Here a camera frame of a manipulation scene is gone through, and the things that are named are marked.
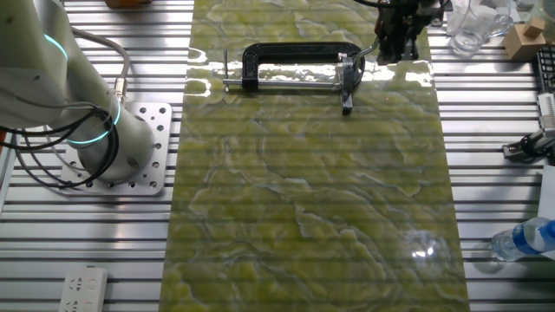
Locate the orange-brown object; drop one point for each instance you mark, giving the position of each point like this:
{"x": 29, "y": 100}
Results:
{"x": 128, "y": 3}

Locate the large wooden block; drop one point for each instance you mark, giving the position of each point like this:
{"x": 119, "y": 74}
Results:
{"x": 518, "y": 47}

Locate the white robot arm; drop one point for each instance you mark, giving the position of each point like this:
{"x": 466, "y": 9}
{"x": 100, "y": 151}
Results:
{"x": 130, "y": 143}

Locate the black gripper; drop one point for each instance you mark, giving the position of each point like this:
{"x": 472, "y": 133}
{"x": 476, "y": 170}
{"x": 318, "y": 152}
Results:
{"x": 403, "y": 11}

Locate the black and silver clamp tool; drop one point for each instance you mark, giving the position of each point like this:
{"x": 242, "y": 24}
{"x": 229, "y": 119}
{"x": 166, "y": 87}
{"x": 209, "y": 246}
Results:
{"x": 533, "y": 145}

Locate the translucent container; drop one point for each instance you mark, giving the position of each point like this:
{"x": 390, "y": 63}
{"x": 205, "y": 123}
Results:
{"x": 548, "y": 17}

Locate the green marble pattern mat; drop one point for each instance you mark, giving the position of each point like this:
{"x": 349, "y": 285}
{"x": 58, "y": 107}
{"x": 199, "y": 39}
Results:
{"x": 303, "y": 195}

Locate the clear water bottle blue label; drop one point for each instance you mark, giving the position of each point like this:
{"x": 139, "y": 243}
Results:
{"x": 520, "y": 240}

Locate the small wooden block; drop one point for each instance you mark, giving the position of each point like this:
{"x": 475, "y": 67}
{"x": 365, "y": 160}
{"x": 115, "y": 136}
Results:
{"x": 534, "y": 27}

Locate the black keyboard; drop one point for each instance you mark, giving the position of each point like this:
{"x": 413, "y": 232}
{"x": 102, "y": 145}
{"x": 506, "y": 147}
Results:
{"x": 547, "y": 69}

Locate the white ribbed device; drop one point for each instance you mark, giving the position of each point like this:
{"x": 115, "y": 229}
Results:
{"x": 547, "y": 108}

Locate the silver robot mounting plate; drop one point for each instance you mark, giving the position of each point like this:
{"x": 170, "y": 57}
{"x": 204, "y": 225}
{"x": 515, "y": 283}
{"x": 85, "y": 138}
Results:
{"x": 160, "y": 130}

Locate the white power strip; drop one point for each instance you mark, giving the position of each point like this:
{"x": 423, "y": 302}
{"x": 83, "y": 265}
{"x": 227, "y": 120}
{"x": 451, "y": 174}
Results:
{"x": 82, "y": 290}

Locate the clear glass mug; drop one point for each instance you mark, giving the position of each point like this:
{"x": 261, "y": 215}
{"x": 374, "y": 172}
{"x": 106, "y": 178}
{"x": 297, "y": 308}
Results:
{"x": 477, "y": 26}

